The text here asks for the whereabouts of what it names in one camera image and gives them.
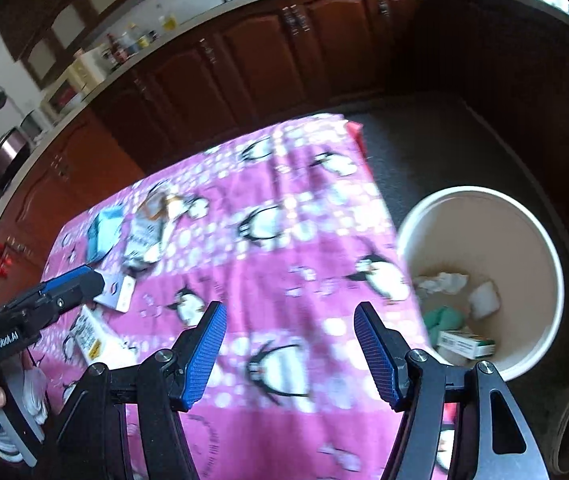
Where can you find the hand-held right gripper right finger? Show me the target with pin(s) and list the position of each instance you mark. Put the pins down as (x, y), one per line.
(377, 355)

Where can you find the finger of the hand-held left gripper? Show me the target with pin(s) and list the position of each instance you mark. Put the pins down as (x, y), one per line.
(77, 287)

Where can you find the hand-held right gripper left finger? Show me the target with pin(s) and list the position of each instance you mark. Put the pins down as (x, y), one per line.
(209, 355)

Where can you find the teal fluffy cloth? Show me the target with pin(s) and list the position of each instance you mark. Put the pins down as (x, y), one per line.
(444, 322)

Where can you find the white green medicine box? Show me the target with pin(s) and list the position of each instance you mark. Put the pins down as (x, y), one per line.
(464, 345)

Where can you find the white tissue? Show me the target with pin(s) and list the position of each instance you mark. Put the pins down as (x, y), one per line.
(442, 282)

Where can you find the white round bin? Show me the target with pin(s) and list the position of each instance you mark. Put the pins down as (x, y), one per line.
(514, 240)

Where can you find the white box with yellow label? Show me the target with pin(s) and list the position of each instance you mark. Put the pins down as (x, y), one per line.
(92, 337)

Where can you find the blue foil packet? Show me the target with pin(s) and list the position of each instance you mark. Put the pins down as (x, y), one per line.
(104, 232)

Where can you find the silver foil packet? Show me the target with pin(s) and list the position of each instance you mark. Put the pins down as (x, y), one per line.
(142, 240)

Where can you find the pink penguin printed blanket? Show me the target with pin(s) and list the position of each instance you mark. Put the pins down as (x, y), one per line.
(289, 270)

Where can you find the orange white packet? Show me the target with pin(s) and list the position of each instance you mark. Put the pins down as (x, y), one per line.
(164, 202)

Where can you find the steel rice cooker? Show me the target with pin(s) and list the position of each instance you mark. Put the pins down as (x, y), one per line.
(9, 152)

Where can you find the cream microwave oven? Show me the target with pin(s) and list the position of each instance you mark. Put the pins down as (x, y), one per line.
(64, 97)

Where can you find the brown sauce bottle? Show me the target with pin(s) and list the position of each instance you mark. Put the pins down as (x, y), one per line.
(113, 52)

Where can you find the clear glass bottle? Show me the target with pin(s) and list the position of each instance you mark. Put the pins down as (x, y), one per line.
(127, 45)

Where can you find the yellow capped bottle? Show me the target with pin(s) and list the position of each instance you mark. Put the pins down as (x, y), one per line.
(137, 37)

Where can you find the yellow oil bottle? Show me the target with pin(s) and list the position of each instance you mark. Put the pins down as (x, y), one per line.
(168, 21)

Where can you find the brown wooden lower cabinets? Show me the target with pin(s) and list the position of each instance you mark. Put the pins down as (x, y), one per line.
(264, 60)

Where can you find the brown upper wall cabinets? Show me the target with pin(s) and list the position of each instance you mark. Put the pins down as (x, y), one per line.
(64, 15)

